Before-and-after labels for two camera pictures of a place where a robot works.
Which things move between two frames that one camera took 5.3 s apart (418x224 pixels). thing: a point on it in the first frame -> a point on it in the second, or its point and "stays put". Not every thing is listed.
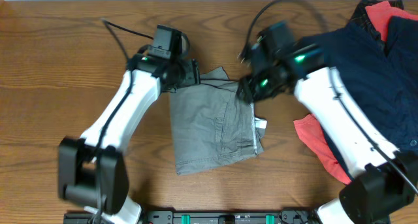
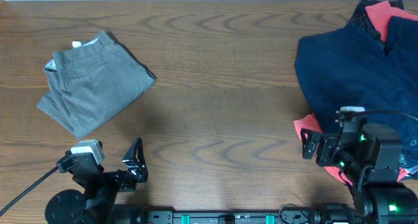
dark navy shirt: x=383 y=83 stays put
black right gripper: x=247 y=86 -> x=330 y=142
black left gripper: x=192 y=78 -> x=138 y=168
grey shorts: x=213 y=123 -> x=91 y=81
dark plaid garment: x=361 y=17 stays put
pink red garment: x=311 y=127 stays put
